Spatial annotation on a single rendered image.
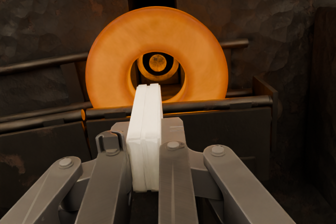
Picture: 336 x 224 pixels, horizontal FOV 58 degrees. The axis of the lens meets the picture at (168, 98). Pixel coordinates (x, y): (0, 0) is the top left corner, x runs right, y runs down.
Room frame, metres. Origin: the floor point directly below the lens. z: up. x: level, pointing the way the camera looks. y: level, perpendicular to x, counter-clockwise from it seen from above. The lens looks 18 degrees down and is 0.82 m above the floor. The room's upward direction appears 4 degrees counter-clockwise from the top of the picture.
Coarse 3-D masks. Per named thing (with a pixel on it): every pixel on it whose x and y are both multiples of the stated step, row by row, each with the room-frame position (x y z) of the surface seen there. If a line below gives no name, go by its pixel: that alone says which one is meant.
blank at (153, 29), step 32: (128, 32) 0.31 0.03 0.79; (160, 32) 0.31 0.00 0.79; (192, 32) 0.31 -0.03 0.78; (96, 64) 0.31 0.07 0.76; (128, 64) 0.31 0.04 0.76; (192, 64) 0.31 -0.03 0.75; (224, 64) 0.31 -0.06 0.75; (96, 96) 0.32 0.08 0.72; (128, 96) 0.31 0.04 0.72; (192, 96) 0.31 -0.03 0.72; (224, 96) 0.31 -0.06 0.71
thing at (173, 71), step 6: (138, 60) 0.42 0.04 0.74; (174, 60) 0.42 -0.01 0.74; (138, 66) 0.42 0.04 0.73; (174, 66) 0.42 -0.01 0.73; (144, 72) 0.42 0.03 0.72; (168, 72) 0.42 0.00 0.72; (174, 72) 0.42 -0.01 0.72; (144, 78) 0.42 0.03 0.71; (150, 78) 0.42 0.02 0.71; (156, 78) 0.42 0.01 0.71; (162, 78) 0.42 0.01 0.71; (168, 78) 0.43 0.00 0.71; (174, 78) 0.42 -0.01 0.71; (162, 84) 0.43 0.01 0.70
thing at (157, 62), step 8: (144, 56) 0.42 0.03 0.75; (152, 56) 0.40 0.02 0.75; (160, 56) 0.40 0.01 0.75; (168, 56) 0.41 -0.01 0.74; (144, 64) 0.42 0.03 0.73; (152, 64) 0.40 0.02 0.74; (160, 64) 0.40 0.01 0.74; (168, 64) 0.41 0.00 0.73; (152, 72) 0.41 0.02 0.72; (160, 72) 0.41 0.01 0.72
